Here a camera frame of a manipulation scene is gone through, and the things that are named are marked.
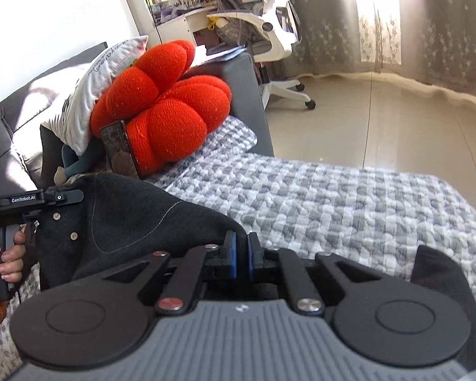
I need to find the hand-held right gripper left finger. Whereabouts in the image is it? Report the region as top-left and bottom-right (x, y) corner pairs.
(102, 229), (238, 315)

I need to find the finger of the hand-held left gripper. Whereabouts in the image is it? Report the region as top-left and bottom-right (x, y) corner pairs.
(43, 190), (84, 206)

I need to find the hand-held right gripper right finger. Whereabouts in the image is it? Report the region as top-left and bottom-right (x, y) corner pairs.
(246, 232), (382, 317)

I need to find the dark grey garment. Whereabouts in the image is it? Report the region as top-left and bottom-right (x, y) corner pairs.
(35, 172), (475, 328)

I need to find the person's left hand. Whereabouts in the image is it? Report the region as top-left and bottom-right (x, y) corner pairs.
(0, 230), (27, 283)

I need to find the blue plush toy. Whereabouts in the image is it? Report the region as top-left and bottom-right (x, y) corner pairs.
(55, 145), (104, 185)

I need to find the dark smartphone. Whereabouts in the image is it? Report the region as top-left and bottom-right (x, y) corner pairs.
(99, 120), (140, 179)

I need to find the white printed pillow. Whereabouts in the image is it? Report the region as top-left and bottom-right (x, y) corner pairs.
(40, 35), (149, 158)

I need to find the grey checked quilted blanket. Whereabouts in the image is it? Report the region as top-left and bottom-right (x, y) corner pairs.
(0, 115), (476, 381)

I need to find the red pumpkin plush pillow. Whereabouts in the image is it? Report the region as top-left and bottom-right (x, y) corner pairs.
(90, 40), (231, 176)

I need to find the grey sofa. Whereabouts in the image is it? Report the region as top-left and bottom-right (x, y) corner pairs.
(0, 42), (276, 207)

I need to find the cluttered white desk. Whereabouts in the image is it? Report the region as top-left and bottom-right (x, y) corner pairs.
(155, 2), (258, 54)

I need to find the white office chair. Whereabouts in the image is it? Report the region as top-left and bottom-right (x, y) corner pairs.
(206, 0), (317, 110)

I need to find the grey flowered curtain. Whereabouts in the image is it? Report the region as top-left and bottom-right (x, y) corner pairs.
(289, 0), (476, 101)

